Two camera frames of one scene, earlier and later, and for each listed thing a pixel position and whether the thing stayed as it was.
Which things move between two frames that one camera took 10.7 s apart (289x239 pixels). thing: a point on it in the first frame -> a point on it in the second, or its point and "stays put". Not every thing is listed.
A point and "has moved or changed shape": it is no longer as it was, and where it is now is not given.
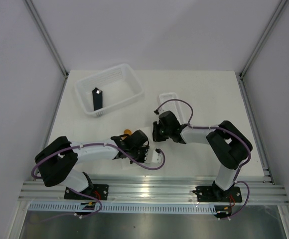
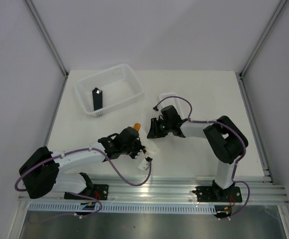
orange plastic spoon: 127,131 has moved or changed shape
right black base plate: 215,194 stays put
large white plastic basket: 119,85 stays put
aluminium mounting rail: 155,190 stays put
